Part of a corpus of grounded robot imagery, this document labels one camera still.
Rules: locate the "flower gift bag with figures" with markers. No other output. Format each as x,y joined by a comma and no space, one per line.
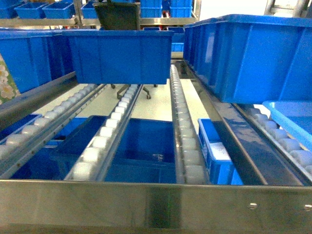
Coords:
8,88

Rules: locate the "white roller conveyor track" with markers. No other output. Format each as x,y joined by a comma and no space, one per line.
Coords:
95,160

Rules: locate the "blue crate lower shelf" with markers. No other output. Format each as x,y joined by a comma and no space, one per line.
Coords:
145,153

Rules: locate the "blue crate at left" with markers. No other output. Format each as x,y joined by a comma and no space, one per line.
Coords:
85,53

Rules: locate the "black office chair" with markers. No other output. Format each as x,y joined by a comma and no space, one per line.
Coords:
119,17

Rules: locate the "large blue plastic crate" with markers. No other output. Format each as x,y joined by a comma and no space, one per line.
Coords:
250,59

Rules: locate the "light blue plastic tray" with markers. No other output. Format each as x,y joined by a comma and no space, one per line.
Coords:
295,117

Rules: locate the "steel rack front rail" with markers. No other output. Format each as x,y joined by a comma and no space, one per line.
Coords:
264,209

